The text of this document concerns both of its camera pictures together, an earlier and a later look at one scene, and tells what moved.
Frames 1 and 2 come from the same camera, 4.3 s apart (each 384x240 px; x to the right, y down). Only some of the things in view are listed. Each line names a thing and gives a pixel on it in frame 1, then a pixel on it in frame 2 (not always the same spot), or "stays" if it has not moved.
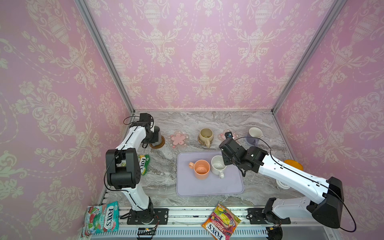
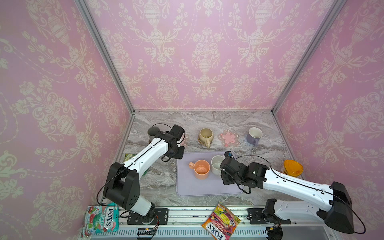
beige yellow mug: [206, 136] stays
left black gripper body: [152, 137] -> [178, 152]
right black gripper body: [228, 162] -> [227, 180]
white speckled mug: [218, 165] stays
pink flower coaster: [221, 136] stays
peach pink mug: [201, 169] stays
